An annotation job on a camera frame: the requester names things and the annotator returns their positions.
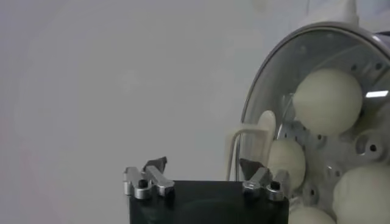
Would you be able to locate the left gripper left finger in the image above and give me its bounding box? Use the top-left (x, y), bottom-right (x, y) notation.
top-left (123, 156), bottom-right (177, 200)

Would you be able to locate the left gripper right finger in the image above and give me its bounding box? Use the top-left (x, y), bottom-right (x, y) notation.
top-left (239, 158), bottom-right (292, 202)

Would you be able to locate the white steamed baozi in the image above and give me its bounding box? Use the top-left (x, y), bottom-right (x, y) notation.
top-left (331, 164), bottom-right (390, 224)
top-left (288, 206), bottom-right (336, 224)
top-left (292, 68), bottom-right (364, 136)
top-left (268, 139), bottom-right (307, 190)

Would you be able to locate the round glass pot lid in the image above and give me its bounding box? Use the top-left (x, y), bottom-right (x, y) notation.
top-left (225, 21), bottom-right (390, 224)

